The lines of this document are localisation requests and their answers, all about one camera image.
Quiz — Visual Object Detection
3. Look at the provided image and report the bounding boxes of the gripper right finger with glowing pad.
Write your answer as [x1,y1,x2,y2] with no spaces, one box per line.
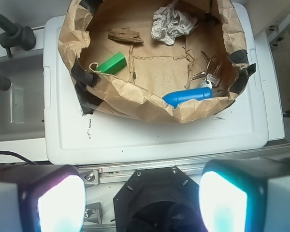
[199,158,290,232]

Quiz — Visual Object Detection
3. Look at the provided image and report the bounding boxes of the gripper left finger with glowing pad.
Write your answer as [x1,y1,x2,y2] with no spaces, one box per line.
[0,165,86,232]

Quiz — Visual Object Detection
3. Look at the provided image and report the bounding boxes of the brown wood chip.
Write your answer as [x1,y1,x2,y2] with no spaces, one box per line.
[108,28,144,44]

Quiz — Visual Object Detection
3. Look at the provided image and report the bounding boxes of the white plastic cutting board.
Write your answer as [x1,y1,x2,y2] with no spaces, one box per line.
[43,16,269,165]

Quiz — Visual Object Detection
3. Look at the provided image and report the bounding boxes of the grey sink basin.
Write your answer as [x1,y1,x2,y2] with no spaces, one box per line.
[0,49,44,142]

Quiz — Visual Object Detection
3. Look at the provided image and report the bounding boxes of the blue plastic cylinder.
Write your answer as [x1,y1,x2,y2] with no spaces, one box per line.
[162,87,213,108]

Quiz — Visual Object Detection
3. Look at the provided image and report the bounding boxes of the brown paper bag tray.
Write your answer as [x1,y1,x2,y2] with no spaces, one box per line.
[58,0,256,123]

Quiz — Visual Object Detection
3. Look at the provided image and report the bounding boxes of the black faucet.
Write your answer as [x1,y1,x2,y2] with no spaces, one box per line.
[0,14,36,91]

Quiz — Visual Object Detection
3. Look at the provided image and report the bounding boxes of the green rectangular block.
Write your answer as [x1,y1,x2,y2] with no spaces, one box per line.
[96,52,127,74]

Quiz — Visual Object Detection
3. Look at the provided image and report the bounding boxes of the crumpled white paper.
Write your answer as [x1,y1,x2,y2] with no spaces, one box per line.
[151,0,198,46]

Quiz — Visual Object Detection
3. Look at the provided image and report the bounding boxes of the black cable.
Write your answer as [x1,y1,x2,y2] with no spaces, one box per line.
[0,150,39,166]

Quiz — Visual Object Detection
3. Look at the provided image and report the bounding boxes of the aluminium extrusion rail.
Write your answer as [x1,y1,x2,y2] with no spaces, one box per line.
[77,143,290,187]

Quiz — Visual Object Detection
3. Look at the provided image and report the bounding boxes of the black octagonal mount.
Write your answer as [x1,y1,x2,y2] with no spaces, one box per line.
[113,167,207,232]

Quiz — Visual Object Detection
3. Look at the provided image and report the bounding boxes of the silver keys on ring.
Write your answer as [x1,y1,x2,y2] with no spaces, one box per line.
[190,51,222,88]

